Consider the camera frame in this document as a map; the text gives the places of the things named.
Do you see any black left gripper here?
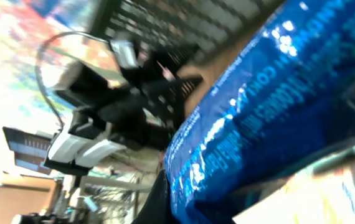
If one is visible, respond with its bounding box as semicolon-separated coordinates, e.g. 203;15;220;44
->
140;43;205;125

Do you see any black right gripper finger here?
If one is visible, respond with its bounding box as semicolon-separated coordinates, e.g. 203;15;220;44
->
132;170;178;224

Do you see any blue Oreo cookie pack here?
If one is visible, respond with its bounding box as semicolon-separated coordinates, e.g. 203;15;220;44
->
164;0;355;223

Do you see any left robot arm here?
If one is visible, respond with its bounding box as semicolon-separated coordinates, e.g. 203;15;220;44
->
44;42;202;176

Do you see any grey plastic mesh basket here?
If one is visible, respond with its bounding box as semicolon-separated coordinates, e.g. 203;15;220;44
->
90;0;284;63

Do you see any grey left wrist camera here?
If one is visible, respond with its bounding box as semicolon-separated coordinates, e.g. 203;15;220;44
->
110;40;139;69

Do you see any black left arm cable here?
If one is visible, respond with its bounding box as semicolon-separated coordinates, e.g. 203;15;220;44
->
34;30;110;131

